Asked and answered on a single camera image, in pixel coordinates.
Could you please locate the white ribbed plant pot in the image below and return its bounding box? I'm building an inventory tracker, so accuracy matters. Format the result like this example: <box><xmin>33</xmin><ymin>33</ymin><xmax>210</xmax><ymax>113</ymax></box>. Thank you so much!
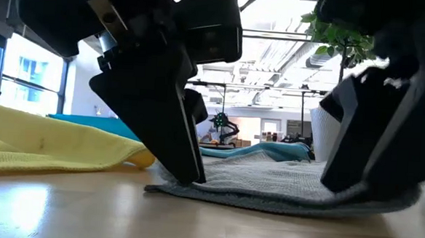
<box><xmin>307</xmin><ymin>106</ymin><xmax>346</xmax><ymax>164</ymax></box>

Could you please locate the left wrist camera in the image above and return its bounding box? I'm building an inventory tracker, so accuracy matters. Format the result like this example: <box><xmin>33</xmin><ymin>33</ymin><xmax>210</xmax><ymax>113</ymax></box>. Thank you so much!
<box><xmin>171</xmin><ymin>0</ymin><xmax>246</xmax><ymax>67</ymax></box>

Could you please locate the grey microfiber towel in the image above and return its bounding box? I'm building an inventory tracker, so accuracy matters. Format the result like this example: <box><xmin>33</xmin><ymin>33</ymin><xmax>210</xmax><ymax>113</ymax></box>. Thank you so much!
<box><xmin>143</xmin><ymin>144</ymin><xmax>425</xmax><ymax>223</ymax></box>

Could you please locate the yellow microfiber towel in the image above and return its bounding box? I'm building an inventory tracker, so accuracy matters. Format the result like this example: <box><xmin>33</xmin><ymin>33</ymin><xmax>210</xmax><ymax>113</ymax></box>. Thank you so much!
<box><xmin>0</xmin><ymin>100</ymin><xmax>159</xmax><ymax>181</ymax></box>

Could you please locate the large window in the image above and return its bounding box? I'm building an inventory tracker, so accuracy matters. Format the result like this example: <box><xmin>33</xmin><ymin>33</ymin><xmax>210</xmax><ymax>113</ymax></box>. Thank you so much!
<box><xmin>0</xmin><ymin>31</ymin><xmax>72</xmax><ymax>116</ymax></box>

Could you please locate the blue microfiber towel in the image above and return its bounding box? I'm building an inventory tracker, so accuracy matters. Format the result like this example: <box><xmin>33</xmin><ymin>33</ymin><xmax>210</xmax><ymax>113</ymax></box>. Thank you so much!
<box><xmin>198</xmin><ymin>138</ymin><xmax>312</xmax><ymax>164</ymax></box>

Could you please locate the green leafy plant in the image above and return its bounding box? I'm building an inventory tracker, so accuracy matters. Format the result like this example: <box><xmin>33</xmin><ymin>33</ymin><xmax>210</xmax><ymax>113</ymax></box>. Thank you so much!
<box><xmin>296</xmin><ymin>7</ymin><xmax>392</xmax><ymax>87</ymax></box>

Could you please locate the teal plastic bin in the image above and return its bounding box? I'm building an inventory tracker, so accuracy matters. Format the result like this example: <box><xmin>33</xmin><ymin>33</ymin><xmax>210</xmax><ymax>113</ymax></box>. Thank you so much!
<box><xmin>47</xmin><ymin>113</ymin><xmax>143</xmax><ymax>142</ymax></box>

